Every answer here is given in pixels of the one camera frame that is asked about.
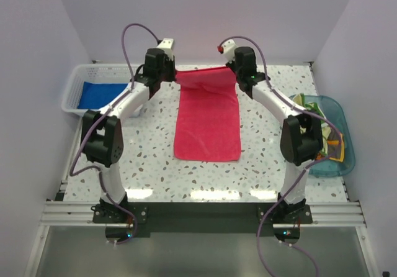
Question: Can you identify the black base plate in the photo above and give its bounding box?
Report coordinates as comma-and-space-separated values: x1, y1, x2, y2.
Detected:
91, 201, 313, 240

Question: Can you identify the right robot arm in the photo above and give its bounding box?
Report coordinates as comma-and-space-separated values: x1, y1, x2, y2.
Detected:
218, 40, 323, 223

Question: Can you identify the purple cable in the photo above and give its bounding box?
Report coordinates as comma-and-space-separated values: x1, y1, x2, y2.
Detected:
218, 35, 347, 277
68, 23, 164, 247

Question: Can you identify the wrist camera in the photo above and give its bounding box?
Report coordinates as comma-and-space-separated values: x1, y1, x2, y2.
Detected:
217, 39, 237, 63
156, 38, 174, 60

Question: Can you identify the teal plastic tub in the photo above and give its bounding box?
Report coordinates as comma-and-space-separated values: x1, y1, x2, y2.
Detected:
283, 94, 357, 178

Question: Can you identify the blue folded towel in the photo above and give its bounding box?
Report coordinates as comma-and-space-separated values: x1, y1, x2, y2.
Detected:
78, 82, 127, 110

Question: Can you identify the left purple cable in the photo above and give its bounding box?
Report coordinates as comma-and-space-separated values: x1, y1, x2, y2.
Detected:
68, 23, 164, 247

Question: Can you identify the aluminium rail frame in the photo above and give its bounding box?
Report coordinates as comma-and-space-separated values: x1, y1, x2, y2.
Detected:
39, 194, 381, 276

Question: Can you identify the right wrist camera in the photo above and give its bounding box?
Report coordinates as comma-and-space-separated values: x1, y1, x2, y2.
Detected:
217, 39, 237, 63

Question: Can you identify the pink towel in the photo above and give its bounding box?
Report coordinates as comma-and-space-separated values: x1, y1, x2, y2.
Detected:
174, 66, 241, 162

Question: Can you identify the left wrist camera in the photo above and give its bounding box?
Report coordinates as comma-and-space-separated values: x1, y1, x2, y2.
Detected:
156, 38, 174, 60

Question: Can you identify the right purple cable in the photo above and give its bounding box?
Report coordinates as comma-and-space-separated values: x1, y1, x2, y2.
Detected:
218, 35, 347, 277

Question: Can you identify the white plastic basket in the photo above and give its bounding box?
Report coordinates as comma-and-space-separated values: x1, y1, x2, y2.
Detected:
61, 64, 149, 120

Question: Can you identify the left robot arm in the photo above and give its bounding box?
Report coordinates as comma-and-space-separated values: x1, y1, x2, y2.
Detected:
78, 43, 176, 227

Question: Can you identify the yellow green patterned towel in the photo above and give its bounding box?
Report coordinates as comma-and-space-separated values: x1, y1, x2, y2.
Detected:
290, 93, 345, 163

